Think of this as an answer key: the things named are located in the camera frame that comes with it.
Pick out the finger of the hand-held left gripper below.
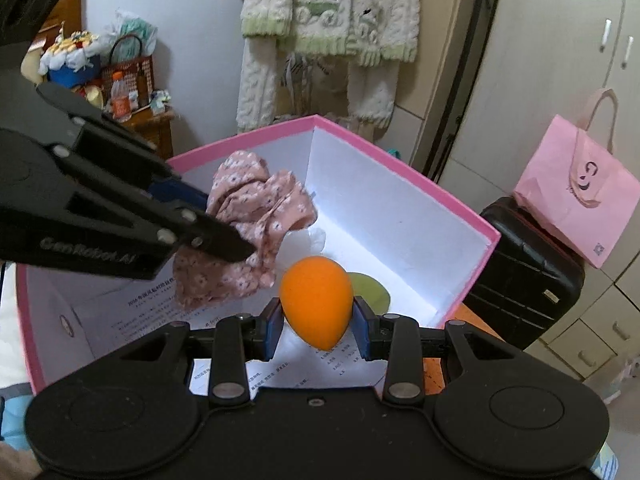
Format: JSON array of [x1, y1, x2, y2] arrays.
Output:
[[30, 144, 256, 282], [37, 84, 211, 213]]

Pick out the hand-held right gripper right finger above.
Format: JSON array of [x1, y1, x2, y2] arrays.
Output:
[[351, 296, 527, 406]]

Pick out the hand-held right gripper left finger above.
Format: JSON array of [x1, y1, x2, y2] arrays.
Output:
[[119, 298, 285, 409]]

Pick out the pink floral cloth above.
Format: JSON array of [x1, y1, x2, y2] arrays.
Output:
[[172, 150, 318, 312]]

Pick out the orange egg-shaped sponge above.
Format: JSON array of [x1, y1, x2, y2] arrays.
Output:
[[279, 256, 355, 352]]

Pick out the pink cardboard box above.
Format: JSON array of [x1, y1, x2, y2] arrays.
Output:
[[15, 114, 502, 396]]

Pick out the green sponge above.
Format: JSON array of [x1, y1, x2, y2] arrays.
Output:
[[345, 272, 393, 317]]

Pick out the wooden bed headboard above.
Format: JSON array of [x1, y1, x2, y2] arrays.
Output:
[[37, 0, 83, 53]]

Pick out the wooden nightstand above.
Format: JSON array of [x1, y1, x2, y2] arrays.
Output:
[[120, 105, 176, 158]]

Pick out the flower bouquet in blue box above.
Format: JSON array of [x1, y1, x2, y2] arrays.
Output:
[[39, 22, 108, 88]]

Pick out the printed paper sheet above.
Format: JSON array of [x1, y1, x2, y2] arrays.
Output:
[[75, 260, 396, 401]]

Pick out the orange drink bottle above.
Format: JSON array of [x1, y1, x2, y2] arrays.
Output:
[[110, 71, 133, 123]]

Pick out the small yellow plush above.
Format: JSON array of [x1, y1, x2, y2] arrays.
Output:
[[75, 85, 106, 111]]

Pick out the white plastic bag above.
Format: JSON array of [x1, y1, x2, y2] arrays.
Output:
[[102, 7, 160, 58]]

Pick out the brown woven basket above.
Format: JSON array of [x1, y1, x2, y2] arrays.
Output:
[[102, 34, 155, 111]]

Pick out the cream fleece pajama pants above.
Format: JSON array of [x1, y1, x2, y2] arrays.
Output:
[[235, 35, 401, 133]]

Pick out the black suitcase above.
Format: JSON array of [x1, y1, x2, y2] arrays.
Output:
[[462, 196, 586, 351]]

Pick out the cream fleece pajama top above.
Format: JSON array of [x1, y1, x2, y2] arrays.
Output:
[[240, 0, 420, 67]]

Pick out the white grey bedsheet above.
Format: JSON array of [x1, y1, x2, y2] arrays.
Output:
[[0, 260, 31, 391]]

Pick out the pink tote bag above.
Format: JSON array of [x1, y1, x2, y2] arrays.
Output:
[[514, 88, 640, 268]]

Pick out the beige wardrobe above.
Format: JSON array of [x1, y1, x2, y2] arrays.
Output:
[[400, 0, 640, 406]]

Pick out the dark door frame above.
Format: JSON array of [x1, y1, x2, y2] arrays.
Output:
[[425, 0, 506, 186]]

